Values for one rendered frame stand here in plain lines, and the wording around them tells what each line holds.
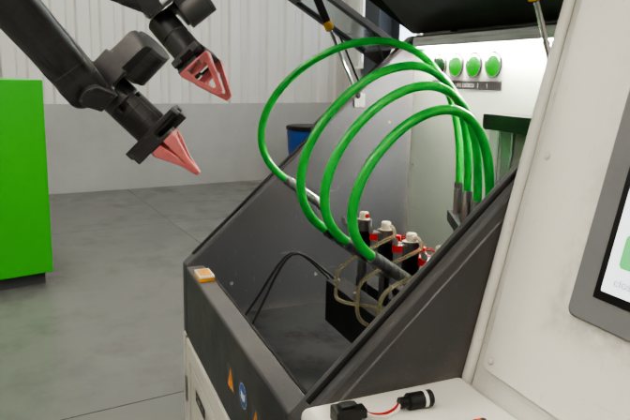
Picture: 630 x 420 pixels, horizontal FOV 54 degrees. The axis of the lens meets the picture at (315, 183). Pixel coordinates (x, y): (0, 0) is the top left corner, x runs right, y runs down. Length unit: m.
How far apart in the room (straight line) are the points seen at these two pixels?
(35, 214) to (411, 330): 3.63
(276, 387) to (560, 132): 0.48
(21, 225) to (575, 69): 3.78
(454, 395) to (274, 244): 0.70
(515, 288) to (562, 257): 0.08
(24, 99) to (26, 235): 0.84
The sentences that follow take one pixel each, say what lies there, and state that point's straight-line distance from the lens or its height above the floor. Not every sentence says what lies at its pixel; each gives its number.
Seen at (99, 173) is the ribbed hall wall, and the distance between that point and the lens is 7.52.
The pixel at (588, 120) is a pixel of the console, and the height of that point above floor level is 1.31.
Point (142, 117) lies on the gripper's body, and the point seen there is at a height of 1.29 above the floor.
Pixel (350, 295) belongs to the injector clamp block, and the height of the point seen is 0.98.
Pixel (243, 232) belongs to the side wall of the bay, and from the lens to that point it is 1.36.
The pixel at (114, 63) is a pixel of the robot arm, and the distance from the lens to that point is 0.95.
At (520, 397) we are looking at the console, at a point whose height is 1.00.
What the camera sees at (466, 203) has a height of 1.14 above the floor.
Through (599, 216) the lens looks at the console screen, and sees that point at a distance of 0.70.
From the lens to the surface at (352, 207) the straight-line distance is 0.81.
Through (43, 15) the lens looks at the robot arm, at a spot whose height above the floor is 1.42.
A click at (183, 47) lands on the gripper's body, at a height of 1.40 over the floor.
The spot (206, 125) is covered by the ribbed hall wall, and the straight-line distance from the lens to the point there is 7.78.
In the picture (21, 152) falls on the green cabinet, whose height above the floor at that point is 0.86.
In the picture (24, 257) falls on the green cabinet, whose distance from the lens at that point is 4.29.
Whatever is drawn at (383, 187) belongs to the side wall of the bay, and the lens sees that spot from 1.48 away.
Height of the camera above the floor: 1.35
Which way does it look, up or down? 10 degrees down
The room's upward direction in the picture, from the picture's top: 1 degrees clockwise
